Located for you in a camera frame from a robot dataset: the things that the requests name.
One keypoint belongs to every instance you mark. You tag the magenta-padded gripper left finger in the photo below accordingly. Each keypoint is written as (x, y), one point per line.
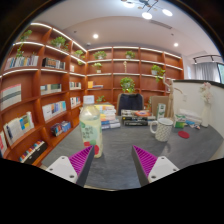
(61, 166)

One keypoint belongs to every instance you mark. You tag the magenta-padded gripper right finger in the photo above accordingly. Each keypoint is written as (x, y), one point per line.
(161, 166)

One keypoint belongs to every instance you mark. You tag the clear drink bottle white cap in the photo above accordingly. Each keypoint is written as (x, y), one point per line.
(90, 130)

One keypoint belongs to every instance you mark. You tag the white patterned mug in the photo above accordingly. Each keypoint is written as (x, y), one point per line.
(164, 130)

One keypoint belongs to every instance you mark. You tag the green and white tissue box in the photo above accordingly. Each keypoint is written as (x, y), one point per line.
(180, 121)

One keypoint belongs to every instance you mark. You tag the green and white carton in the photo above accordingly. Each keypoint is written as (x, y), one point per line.
(161, 111)

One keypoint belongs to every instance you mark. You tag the stack of white tissue packs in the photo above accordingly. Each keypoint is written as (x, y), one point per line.
(191, 116)

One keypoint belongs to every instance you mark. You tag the tan chair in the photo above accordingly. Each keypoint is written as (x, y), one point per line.
(158, 105)

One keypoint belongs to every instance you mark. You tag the wooden artist mannequin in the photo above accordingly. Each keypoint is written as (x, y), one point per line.
(170, 100)

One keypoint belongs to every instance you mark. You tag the stack of colourful books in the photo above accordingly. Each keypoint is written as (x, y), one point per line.
(108, 116)

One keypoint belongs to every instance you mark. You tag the white vase with flowers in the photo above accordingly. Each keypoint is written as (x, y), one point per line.
(206, 113)

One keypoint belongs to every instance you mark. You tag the office chair with dark jacket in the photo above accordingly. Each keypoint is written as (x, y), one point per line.
(130, 103)

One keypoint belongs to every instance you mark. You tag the wooden shelf unit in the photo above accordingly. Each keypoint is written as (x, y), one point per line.
(33, 100)

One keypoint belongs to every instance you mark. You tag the grey curtain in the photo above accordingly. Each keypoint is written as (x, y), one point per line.
(206, 71)

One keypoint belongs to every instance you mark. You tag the window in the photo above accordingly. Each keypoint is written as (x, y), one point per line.
(221, 73)

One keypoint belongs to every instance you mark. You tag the black ceiling track light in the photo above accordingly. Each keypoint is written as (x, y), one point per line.
(206, 56)

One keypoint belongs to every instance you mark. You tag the round recessed ceiling light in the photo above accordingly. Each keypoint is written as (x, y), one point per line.
(95, 36)
(175, 44)

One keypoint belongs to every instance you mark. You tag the ceiling air vent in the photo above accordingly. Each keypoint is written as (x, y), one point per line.
(161, 24)

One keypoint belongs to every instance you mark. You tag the ceiling lamp with round bulbs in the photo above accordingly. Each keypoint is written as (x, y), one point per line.
(146, 15)

